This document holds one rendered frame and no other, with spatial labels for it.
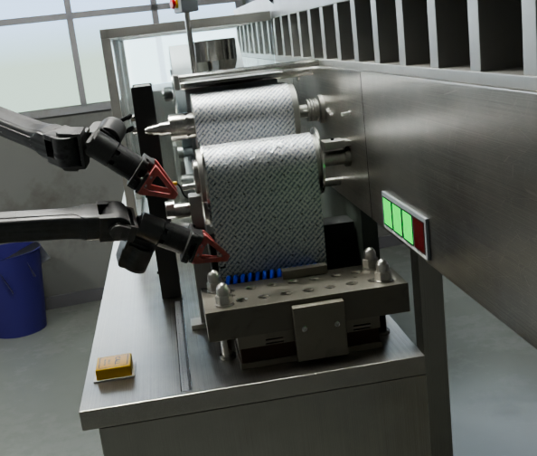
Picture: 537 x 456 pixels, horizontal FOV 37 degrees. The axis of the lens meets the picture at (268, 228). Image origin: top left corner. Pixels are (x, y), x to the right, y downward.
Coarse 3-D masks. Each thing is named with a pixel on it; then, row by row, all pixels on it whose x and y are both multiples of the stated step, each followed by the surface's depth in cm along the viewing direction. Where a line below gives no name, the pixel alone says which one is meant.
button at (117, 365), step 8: (104, 360) 162; (112, 360) 161; (120, 360) 161; (128, 360) 160; (96, 368) 158; (104, 368) 158; (112, 368) 157; (120, 368) 158; (128, 368) 158; (96, 376) 158; (104, 376) 158; (112, 376) 158
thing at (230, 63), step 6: (222, 60) 230; (228, 60) 231; (234, 60) 234; (198, 66) 232; (204, 66) 231; (210, 66) 231; (216, 66) 231; (222, 66) 231; (228, 66) 232; (234, 66) 235
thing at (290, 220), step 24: (264, 192) 167; (288, 192) 168; (312, 192) 169; (216, 216) 167; (240, 216) 168; (264, 216) 168; (288, 216) 169; (312, 216) 170; (216, 240) 168; (240, 240) 169; (264, 240) 170; (288, 240) 170; (312, 240) 171; (240, 264) 170; (264, 264) 171; (288, 264) 172
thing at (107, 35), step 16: (224, 16) 257; (240, 16) 258; (256, 16) 259; (112, 32) 254; (128, 32) 254; (144, 32) 255; (160, 32) 256; (112, 64) 256; (112, 80) 257; (112, 96) 258; (112, 112) 259; (128, 192) 266
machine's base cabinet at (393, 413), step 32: (384, 384) 153; (416, 384) 154; (192, 416) 149; (224, 416) 150; (256, 416) 150; (288, 416) 151; (320, 416) 152; (352, 416) 153; (384, 416) 154; (416, 416) 155; (128, 448) 148; (160, 448) 149; (192, 448) 150; (224, 448) 151; (256, 448) 152; (288, 448) 153; (320, 448) 154; (352, 448) 155; (384, 448) 156; (416, 448) 157
